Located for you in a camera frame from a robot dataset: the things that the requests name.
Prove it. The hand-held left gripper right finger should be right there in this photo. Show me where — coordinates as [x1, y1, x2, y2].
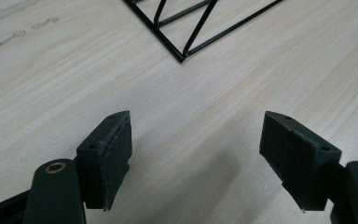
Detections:
[258, 110, 343, 213]

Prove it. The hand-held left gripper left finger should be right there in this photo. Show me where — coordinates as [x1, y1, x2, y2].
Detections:
[76, 110, 133, 212]

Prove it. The black wire rack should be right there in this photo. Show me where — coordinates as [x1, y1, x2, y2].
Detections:
[122, 0, 284, 64]

